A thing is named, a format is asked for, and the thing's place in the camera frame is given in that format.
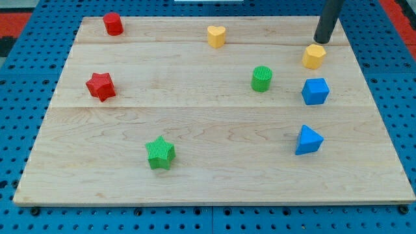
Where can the blue cube block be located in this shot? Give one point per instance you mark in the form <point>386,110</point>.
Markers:
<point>315,91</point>

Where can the blue triangle block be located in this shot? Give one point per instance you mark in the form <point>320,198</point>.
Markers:
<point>308,141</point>

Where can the light wooden board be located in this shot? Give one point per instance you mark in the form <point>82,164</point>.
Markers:
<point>233,145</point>

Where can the green star block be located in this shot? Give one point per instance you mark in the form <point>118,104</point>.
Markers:
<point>160,153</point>

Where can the green cylinder block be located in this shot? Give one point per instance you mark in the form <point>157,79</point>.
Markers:
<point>261,78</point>

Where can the yellow heart block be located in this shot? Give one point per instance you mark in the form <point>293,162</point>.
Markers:
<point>216,36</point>

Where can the red star block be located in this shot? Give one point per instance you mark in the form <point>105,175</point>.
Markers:
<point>100,86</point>

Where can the yellow hexagon block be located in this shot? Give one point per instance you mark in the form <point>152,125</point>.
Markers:
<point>313,56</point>

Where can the red cylinder block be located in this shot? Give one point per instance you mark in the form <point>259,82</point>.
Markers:
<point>113,24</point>

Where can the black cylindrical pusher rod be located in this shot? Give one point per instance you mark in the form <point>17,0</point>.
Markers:
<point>327,21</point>

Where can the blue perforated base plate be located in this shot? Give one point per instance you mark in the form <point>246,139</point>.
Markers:
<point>32,69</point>

